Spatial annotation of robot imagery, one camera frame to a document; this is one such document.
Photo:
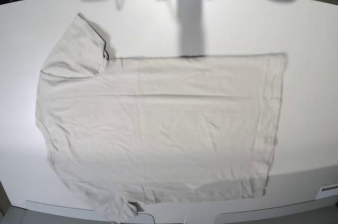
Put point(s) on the beige T-shirt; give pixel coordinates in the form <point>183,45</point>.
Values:
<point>120,132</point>

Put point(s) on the white label sticker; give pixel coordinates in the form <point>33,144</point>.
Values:
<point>330,171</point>

